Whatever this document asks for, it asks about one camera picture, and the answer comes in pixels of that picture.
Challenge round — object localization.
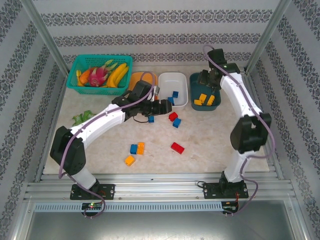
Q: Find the orange plastic container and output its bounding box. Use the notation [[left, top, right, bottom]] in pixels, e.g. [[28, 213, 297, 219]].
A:
[[128, 71, 159, 97]]

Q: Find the pink dragon fruit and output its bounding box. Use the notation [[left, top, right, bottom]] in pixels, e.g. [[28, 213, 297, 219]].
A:
[[87, 59, 118, 88]]

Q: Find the yellow banana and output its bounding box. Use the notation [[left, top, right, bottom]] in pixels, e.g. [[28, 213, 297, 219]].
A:
[[111, 66, 130, 88], [106, 62, 128, 86]]

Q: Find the thin black left gripper cable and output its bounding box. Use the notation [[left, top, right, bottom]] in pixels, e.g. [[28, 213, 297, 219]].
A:
[[132, 114, 151, 124]]

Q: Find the dark teal plastic container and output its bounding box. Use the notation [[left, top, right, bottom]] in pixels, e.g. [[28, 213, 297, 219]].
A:
[[189, 71, 222, 112]]

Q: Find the green leafy toy vegetable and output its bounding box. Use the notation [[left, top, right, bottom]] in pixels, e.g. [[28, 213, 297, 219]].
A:
[[72, 113, 86, 130]]

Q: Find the aluminium frame post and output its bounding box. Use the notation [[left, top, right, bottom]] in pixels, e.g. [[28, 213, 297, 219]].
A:
[[19, 0, 70, 74], [245, 0, 293, 74]]

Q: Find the left aluminium frame post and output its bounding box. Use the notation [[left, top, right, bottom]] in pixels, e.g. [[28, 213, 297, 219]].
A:
[[19, 0, 70, 74]]

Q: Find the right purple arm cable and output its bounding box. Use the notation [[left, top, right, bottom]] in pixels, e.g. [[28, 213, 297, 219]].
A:
[[202, 44, 277, 218]]

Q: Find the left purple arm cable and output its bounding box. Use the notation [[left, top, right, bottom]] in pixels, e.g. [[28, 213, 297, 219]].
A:
[[58, 71, 157, 220]]

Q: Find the left small circuit board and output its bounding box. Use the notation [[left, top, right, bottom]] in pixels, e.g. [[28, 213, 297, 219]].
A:
[[81, 202, 103, 210]]

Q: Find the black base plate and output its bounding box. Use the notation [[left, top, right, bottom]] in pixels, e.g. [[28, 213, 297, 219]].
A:
[[69, 184, 116, 201], [202, 181, 250, 200]]

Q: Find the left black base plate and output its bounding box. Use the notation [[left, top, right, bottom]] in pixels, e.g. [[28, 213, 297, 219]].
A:
[[69, 184, 116, 201]]

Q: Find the wide red lego brick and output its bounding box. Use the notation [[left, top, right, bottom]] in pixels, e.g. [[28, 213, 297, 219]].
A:
[[170, 142, 186, 155]]

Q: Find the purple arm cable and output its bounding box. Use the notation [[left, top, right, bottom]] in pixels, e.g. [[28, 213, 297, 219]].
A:
[[58, 71, 157, 220], [202, 44, 277, 218]]

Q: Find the slotted grey cable duct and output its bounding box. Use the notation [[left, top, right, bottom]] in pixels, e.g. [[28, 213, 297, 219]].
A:
[[33, 201, 223, 212]]

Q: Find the white plastic container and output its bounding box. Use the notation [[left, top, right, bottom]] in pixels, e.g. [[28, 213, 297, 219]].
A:
[[158, 72, 189, 107]]

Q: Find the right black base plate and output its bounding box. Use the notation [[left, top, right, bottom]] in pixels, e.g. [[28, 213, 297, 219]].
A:
[[202, 181, 250, 200]]

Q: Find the teal plastic basket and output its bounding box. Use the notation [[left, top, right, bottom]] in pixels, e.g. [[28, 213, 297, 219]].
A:
[[66, 54, 134, 96]]

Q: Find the right aluminium frame post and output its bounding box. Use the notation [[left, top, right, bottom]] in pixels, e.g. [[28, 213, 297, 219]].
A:
[[245, 0, 293, 74]]

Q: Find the orange toy fruit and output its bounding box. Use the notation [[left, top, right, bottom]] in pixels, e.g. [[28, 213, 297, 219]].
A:
[[79, 68, 91, 85]]

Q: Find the aluminium mounting rail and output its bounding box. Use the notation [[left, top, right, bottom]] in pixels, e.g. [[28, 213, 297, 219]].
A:
[[24, 173, 293, 201]]

